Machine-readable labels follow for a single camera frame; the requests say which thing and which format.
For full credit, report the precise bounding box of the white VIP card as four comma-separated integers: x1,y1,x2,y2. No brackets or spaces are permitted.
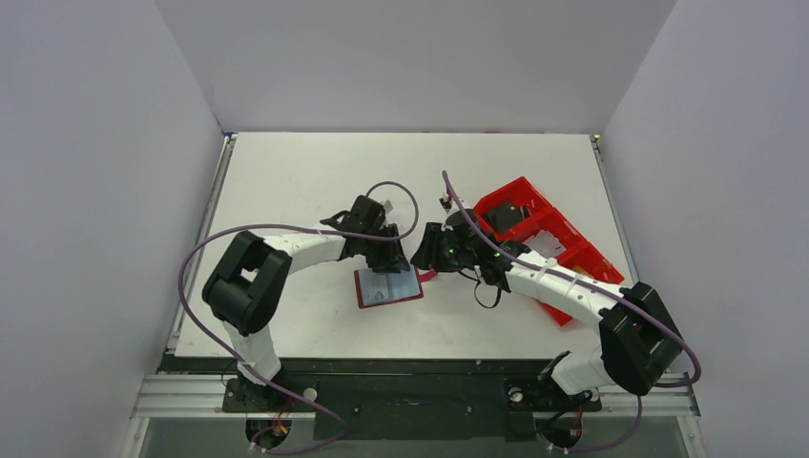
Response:
363,272,392,305

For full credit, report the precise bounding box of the red leather card holder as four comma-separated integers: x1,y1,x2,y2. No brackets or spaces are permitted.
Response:
354,267,437,309

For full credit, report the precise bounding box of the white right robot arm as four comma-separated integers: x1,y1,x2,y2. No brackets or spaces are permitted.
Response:
411,212,682,396

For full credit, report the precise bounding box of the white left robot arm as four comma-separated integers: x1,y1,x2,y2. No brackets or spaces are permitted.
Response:
201,196,411,386

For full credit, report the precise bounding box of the black card in tray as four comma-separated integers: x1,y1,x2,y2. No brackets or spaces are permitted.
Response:
483,201,530,234

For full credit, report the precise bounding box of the white card in tray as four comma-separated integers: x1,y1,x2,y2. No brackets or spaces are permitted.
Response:
525,230,566,259

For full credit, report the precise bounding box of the red plastic divided tray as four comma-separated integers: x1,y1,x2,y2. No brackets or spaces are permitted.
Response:
473,177,625,284

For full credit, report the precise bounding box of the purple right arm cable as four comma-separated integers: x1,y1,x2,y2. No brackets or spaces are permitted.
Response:
441,170,703,455

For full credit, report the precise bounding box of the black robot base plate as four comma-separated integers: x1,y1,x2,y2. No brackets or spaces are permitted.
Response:
221,358,602,442

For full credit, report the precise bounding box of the aluminium frame rail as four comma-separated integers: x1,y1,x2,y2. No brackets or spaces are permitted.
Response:
133,372,701,420

